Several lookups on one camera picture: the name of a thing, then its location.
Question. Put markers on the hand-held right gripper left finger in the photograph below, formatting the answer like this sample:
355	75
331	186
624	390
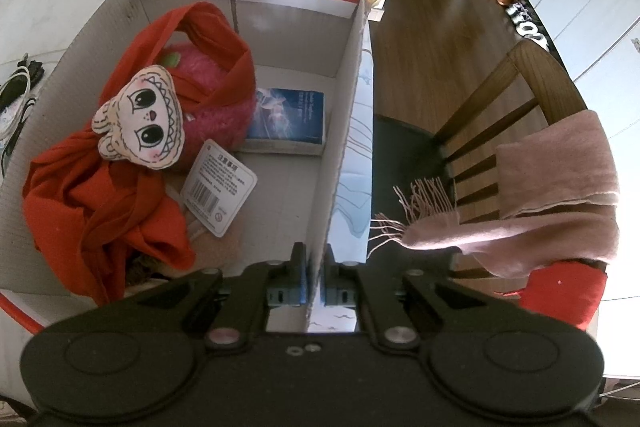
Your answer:
300	282

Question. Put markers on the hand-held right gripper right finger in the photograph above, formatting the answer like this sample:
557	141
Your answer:
330	282

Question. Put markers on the pink fuzzy plush toy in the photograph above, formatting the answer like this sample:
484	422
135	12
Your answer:
220	117

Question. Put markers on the cartoon face plush doll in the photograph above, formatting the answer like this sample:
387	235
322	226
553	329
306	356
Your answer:
145	117

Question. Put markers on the orange-red garment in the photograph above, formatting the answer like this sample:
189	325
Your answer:
75	207

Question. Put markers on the white cardboard box red rim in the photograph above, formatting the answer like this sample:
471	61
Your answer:
295	37

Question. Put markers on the white barcode hang tag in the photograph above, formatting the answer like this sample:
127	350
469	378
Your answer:
220	187

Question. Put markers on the blue paperback book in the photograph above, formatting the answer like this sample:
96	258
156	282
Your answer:
285	117

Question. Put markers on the red fabric bundle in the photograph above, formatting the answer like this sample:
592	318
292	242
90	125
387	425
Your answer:
560	292

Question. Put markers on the pink fringed scarf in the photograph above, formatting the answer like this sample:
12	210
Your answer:
550	167

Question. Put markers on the wooden chair with black seat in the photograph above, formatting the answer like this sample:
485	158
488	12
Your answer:
530	62

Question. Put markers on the row of shoes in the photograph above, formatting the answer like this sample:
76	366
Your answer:
520	19

